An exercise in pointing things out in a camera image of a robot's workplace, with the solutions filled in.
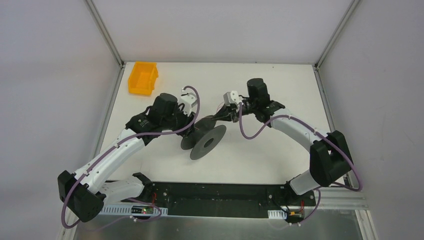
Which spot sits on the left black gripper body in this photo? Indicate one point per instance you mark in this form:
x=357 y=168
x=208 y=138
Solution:
x=185 y=124

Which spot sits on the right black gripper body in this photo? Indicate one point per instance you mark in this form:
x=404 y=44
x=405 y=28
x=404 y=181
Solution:
x=230 y=112

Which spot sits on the black cable spool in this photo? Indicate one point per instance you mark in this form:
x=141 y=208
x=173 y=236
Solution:
x=204 y=138

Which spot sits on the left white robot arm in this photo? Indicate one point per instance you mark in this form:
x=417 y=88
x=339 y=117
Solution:
x=87 y=190

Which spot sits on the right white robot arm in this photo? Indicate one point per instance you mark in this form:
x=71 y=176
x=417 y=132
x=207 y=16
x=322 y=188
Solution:
x=329 y=155

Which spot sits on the orange plastic bin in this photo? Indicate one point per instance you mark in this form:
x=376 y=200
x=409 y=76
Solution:
x=142 y=78

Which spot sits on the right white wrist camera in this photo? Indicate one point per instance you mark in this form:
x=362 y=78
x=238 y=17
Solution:
x=231 y=97

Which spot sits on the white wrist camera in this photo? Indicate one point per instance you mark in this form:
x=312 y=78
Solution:
x=189 y=101
x=231 y=97

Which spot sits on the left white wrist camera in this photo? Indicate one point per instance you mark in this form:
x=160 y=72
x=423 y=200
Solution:
x=189 y=101

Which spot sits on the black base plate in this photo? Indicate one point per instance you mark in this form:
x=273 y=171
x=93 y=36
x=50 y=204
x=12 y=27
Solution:
x=223 y=200

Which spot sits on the right white cable duct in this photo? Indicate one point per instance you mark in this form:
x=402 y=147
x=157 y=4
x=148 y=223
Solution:
x=277 y=214

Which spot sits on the white cable duct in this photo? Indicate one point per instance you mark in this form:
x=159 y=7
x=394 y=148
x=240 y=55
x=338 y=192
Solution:
x=277 y=214
x=138 y=210

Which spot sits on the left white cable duct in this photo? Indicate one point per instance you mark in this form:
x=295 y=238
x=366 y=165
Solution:
x=138 y=210

